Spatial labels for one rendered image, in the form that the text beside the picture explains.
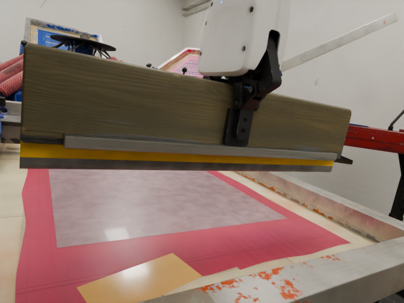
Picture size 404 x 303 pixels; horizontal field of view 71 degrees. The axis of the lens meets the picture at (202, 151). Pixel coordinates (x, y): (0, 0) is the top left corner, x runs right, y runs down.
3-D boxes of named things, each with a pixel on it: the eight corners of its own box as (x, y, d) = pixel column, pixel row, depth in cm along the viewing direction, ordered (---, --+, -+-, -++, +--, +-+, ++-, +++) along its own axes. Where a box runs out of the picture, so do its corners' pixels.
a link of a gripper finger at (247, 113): (231, 82, 30) (220, 143, 31) (250, 82, 27) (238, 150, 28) (254, 86, 31) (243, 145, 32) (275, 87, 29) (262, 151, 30)
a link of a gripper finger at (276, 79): (252, 14, 29) (227, 61, 32) (291, 54, 24) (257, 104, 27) (261, 17, 29) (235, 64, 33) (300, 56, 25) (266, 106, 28)
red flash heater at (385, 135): (382, 146, 170) (387, 127, 168) (446, 163, 125) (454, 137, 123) (282, 131, 169) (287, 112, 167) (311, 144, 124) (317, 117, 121)
